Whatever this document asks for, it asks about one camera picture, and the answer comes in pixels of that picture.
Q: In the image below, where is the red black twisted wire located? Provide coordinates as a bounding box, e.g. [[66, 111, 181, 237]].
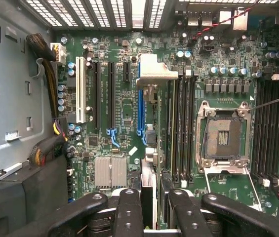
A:
[[191, 0, 261, 41]]

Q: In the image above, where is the white power connector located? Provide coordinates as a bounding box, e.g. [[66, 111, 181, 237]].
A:
[[50, 42, 68, 65]]

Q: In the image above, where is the black sleeved power cable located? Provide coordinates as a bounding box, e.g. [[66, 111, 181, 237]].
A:
[[26, 33, 59, 119], [28, 118, 69, 166]]

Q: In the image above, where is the silver chipset heat sink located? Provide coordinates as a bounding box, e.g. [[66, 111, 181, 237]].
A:
[[94, 157, 128, 188]]

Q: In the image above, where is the short black expansion slot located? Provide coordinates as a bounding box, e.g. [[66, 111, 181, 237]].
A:
[[123, 61, 132, 82]]

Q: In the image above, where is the white expansion slot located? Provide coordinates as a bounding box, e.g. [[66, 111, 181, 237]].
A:
[[75, 56, 87, 124]]

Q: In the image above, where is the blue expansion slot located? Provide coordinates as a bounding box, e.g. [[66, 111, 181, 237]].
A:
[[136, 61, 149, 147]]

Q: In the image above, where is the green motherboard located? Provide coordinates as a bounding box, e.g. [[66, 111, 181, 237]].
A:
[[52, 29, 279, 218]]

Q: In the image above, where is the long black expansion slot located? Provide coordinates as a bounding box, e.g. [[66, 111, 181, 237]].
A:
[[92, 61, 102, 131], [106, 61, 118, 147]]

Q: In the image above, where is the thin metal locking lever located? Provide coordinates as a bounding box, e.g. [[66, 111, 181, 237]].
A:
[[247, 94, 279, 112]]

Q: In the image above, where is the CPU socket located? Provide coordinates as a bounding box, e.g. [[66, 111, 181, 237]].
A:
[[195, 99, 253, 175]]

